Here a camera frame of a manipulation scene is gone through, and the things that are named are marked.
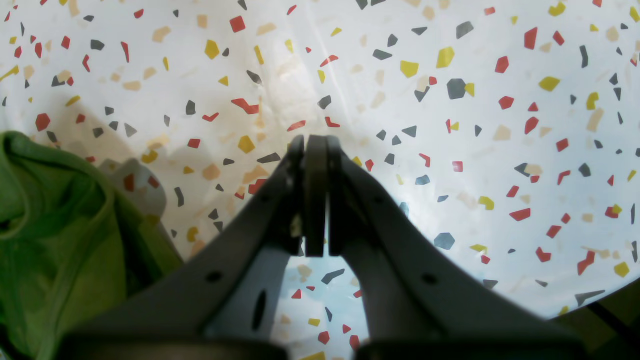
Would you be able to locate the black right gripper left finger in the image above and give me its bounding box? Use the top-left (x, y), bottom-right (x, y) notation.
top-left (55, 136), bottom-right (329, 360)

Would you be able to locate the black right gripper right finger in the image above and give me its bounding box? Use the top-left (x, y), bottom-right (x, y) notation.
top-left (327, 136), bottom-right (588, 360)

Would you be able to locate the green t-shirt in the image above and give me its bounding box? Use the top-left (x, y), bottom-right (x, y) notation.
top-left (0, 131), bottom-right (183, 360)

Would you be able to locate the terrazzo pattern white tablecloth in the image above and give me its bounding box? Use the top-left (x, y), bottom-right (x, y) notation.
top-left (1, 0), bottom-right (639, 360)

